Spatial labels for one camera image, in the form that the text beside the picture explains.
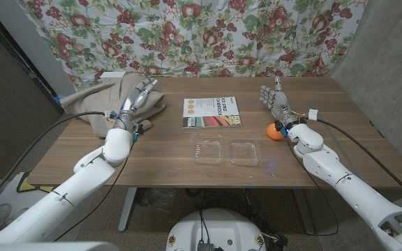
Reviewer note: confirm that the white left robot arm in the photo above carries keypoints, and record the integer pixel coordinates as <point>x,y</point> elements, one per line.
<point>93,171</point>

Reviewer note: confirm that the grey table leg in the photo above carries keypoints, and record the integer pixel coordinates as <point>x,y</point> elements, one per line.
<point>304,212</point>

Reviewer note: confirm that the dark grey partition panel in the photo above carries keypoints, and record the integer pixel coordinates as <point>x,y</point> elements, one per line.
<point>12,87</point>

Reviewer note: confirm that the floral fruit print backdrop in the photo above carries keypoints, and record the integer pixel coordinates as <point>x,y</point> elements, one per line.
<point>201,35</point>

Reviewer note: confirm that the small blue object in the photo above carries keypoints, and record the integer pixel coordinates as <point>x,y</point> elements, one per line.
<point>59,100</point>

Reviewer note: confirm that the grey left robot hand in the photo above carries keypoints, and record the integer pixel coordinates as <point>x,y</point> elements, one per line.
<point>131,108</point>

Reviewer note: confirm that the clear plastic bag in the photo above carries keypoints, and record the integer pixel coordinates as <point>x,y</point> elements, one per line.
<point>157,198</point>

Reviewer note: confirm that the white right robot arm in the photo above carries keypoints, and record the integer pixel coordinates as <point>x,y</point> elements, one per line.
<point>326,167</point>

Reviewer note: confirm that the colour cardstock book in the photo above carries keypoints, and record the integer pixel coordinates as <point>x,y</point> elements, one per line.
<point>209,111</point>

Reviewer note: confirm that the clear plastic clamshell container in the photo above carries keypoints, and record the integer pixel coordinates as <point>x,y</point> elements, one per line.
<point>208,151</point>

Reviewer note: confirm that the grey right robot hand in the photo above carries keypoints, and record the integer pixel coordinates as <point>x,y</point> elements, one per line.
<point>280,104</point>

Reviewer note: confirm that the orange ball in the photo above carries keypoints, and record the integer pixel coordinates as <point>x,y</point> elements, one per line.
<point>272,132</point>

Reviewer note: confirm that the white power strip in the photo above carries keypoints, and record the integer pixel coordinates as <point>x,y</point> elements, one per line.
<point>112,75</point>

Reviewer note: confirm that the beige cloth towel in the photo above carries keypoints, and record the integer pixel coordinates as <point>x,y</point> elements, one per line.
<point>93,101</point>

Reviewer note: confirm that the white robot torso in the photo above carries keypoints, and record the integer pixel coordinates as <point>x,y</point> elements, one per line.
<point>218,226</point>

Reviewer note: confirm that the white table leg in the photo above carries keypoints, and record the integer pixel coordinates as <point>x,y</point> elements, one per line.
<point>127,209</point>

